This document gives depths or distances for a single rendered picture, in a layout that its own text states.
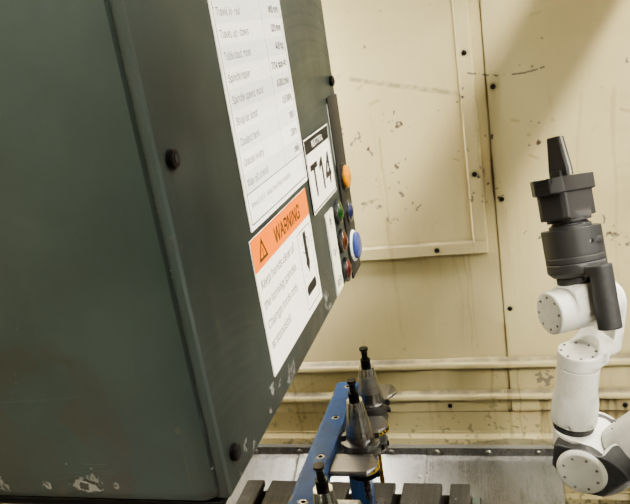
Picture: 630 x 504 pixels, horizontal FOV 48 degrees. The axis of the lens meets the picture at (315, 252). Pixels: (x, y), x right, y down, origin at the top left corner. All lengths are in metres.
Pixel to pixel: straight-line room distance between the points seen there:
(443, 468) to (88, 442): 1.35
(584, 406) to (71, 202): 0.95
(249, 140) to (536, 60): 1.01
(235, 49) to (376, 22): 0.97
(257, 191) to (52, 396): 0.19
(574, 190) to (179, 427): 0.81
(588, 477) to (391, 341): 0.59
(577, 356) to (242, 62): 0.81
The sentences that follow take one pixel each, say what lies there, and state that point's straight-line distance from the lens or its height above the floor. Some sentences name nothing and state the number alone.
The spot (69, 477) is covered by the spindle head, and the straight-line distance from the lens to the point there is 0.50.
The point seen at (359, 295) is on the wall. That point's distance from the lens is 1.61.
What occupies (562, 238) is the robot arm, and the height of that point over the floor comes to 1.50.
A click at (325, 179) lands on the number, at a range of 0.71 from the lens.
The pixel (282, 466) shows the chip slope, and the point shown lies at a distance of 1.84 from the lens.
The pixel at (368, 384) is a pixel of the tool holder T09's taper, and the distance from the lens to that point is 1.23.
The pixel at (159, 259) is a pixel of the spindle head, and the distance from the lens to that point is 0.39.
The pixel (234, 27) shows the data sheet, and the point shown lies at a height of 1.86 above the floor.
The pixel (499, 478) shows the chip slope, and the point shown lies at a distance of 1.73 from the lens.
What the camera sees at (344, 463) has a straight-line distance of 1.13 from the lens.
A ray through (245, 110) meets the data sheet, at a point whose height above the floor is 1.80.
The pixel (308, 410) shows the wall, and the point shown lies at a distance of 1.78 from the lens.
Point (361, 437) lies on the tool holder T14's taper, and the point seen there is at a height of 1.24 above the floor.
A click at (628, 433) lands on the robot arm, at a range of 1.21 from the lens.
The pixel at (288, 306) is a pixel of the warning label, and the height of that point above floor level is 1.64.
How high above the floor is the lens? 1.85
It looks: 17 degrees down
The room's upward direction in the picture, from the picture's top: 9 degrees counter-clockwise
